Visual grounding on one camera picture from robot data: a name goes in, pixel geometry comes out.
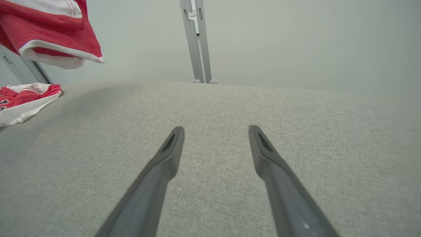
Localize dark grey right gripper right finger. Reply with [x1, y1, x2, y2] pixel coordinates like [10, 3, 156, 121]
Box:
[249, 125, 339, 237]

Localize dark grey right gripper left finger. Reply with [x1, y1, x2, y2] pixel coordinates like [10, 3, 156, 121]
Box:
[95, 126, 185, 237]

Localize red and white jersey shirt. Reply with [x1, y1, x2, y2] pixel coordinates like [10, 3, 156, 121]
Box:
[0, 83, 62, 127]

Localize red shorts with white stripe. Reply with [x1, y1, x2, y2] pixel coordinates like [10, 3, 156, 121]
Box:
[0, 0, 105, 69]

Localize grey double partition post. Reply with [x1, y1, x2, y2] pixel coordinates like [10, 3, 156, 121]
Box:
[180, 0, 217, 84]

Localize grey single partition post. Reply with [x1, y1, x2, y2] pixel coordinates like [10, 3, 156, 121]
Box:
[0, 46, 53, 85]

